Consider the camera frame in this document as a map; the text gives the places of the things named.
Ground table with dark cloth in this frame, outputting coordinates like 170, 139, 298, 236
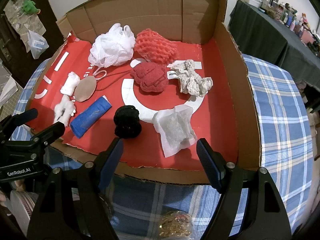
229, 0, 320, 90

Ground red foam net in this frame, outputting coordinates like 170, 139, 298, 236
134, 29, 178, 64

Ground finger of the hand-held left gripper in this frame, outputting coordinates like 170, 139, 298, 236
0, 108, 38, 133
31, 121, 66, 147

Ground clear plastic bag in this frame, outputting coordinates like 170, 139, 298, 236
26, 29, 50, 60

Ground white mesh bath pouf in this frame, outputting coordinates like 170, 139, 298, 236
88, 23, 134, 79

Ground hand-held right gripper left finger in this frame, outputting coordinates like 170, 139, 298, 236
26, 137, 124, 240

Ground white gauze sachet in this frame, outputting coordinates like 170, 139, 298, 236
152, 105, 198, 158

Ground beige round powder puff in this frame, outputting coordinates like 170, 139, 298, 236
75, 76, 97, 103

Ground white gauze roll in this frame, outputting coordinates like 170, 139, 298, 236
60, 72, 80, 95

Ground clear hanging door organizer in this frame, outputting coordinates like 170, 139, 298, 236
2, 0, 45, 45

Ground white ribbed round object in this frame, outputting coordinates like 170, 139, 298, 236
9, 189, 38, 233

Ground dark brown door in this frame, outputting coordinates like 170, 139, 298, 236
0, 0, 63, 88

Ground green plush toy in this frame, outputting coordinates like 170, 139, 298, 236
22, 0, 41, 14

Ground black knitted ball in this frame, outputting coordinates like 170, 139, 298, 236
113, 105, 142, 139

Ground cardboard box with red inside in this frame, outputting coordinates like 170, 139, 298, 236
31, 0, 263, 187

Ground clear jar with gold contents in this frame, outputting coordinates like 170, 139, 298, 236
159, 210, 194, 240

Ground red knitted ball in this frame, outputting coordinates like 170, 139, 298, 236
95, 62, 178, 94

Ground white cotton ball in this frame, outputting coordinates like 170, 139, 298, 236
54, 96, 77, 127

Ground clutter of bottles and figures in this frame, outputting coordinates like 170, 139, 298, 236
240, 0, 320, 53

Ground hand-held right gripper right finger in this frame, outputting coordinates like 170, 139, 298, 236
196, 138, 293, 240

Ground blue bandage roll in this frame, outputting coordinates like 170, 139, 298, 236
70, 95, 112, 139

